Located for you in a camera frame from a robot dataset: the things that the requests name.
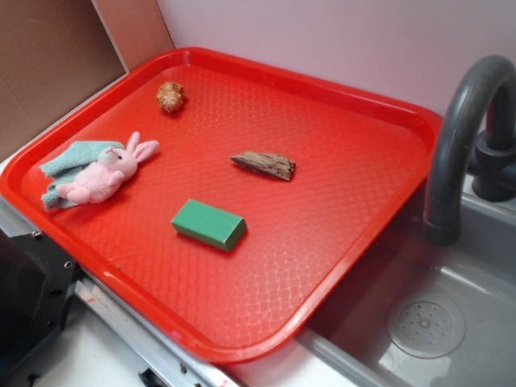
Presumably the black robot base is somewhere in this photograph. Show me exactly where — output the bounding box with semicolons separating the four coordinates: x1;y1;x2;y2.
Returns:
1;232;78;384

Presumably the green rectangular block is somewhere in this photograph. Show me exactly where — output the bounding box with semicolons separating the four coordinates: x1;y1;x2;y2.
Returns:
172;199;248;252

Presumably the red plastic tray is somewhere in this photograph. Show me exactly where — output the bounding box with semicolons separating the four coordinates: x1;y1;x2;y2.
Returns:
1;48;441;364

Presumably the brown wood piece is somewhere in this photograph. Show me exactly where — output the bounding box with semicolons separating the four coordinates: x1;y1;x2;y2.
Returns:
230;152;297;181

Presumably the teal folded cloth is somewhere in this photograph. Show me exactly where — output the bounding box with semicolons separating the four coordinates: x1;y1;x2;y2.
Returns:
39;141;125;210

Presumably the grey curved faucet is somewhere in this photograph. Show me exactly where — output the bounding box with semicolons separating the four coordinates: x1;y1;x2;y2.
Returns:
423;55;515;246

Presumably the brown spiral seashell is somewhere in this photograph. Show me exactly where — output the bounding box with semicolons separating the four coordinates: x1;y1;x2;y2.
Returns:
156;81;186;114

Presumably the grey toy sink basin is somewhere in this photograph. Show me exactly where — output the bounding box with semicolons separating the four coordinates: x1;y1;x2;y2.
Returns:
298;189;515;386

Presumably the brown cardboard panel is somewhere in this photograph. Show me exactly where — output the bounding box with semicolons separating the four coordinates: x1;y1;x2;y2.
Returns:
1;1;173;160

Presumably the pink plush bunny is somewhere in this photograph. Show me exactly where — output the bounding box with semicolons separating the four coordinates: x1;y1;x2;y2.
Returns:
56;132;159;205

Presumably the round sink drain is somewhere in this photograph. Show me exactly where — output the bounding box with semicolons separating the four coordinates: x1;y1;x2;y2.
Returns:
386;292;466;359

